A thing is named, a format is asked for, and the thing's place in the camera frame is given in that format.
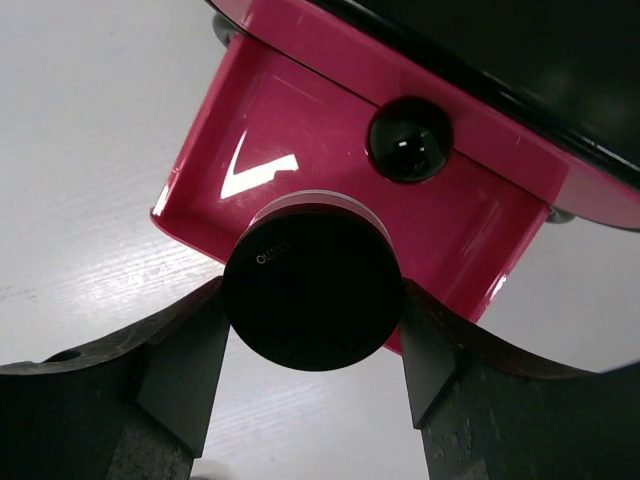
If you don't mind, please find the black round compact jar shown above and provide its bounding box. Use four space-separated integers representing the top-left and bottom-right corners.
221 190 405 372

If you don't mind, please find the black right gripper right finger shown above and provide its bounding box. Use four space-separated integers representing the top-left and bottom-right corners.
400 281 639 479

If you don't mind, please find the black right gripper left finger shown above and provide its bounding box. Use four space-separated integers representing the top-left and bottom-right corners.
1 279 230 479

